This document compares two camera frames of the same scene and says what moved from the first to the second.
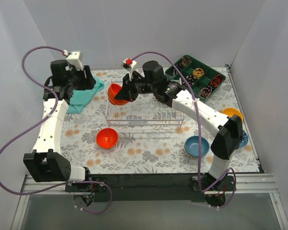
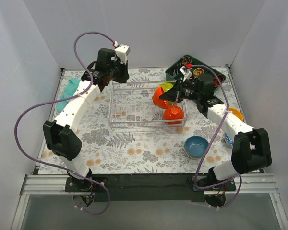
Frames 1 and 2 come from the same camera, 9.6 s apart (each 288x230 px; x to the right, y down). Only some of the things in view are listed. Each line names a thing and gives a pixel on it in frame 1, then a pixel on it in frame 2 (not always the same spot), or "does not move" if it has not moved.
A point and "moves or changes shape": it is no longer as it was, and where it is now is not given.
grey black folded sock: x=174 y=72 does not move
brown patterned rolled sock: x=185 y=61 does not move
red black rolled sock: x=217 y=80 does not move
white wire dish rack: x=146 y=112 does not move
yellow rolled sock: x=198 y=73 does not move
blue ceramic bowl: x=191 y=146 does not move
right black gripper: x=131 y=86 → x=179 y=91
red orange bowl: x=107 y=138 → x=173 y=112
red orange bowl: x=113 y=90 moves or changes shape
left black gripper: x=87 y=78 → x=122 y=74
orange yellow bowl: x=231 y=112 does not move
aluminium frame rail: x=244 y=184 does not move
